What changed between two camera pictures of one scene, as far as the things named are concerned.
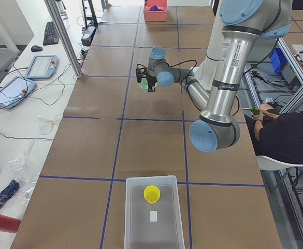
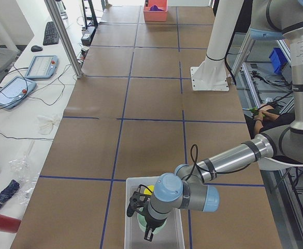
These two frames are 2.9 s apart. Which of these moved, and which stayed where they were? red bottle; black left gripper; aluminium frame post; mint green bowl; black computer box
Moved: mint green bowl; black left gripper
Stayed: black computer box; aluminium frame post; red bottle
